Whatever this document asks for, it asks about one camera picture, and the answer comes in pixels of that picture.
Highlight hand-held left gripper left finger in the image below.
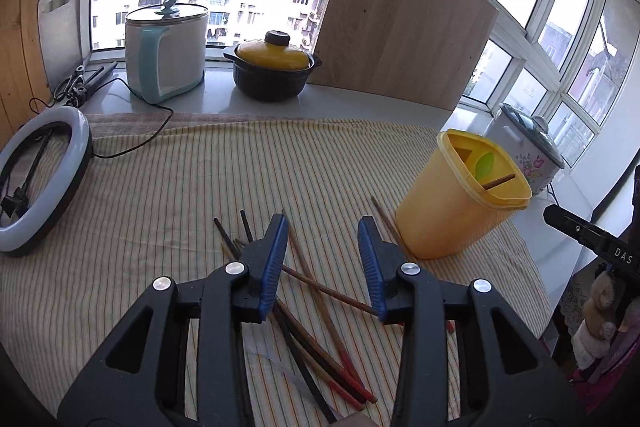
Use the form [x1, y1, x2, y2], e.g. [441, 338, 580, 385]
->
[57, 213, 291, 427]

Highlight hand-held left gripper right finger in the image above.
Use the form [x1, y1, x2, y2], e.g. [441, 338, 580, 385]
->
[356, 216, 586, 427]

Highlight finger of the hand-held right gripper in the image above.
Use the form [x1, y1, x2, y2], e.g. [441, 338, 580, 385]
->
[544, 204, 607, 256]

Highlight brown wooden chopstick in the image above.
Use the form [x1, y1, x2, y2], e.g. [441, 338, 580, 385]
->
[482, 173, 517, 190]

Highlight yellow plastic utensil holder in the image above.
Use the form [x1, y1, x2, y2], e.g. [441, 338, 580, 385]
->
[395, 128, 533, 260]

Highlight pile of chopsticks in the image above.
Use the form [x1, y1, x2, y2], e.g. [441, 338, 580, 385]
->
[214, 196, 456, 425]

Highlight person's right hand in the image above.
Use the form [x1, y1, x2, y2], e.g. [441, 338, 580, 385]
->
[572, 271, 620, 370]

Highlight floral white rice cooker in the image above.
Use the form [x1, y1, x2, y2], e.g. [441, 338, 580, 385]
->
[482, 103, 566, 195]

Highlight striped table cloth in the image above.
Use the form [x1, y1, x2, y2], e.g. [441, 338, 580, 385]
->
[0, 117, 551, 427]

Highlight green plastic spoon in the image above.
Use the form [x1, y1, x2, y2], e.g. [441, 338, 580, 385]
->
[474, 152, 497, 182]

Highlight brown checked cloth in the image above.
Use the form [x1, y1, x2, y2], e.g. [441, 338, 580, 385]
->
[82, 111, 256, 138]

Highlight dark casserole pot yellow lid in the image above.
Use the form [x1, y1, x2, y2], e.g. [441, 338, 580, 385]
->
[222, 30, 323, 102]

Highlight light wooden board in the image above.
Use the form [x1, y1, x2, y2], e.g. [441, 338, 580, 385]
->
[306, 0, 501, 112]

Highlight black folding stand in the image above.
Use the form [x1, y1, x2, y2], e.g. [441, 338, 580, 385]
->
[70, 62, 119, 108]

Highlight black scissors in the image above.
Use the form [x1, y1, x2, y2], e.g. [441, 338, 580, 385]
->
[52, 64, 87, 102]

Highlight white cutting board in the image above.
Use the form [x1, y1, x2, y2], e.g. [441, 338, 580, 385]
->
[37, 0, 96, 90]

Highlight wooden plank panel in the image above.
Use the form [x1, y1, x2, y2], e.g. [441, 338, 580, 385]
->
[0, 0, 61, 148]

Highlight black power cable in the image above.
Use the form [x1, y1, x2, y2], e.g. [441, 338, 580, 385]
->
[29, 78, 175, 160]

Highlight white electric pot teal handle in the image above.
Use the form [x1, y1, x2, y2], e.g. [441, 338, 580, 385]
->
[124, 0, 210, 104]

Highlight ring light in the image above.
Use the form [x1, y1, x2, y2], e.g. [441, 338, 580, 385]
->
[0, 106, 95, 257]

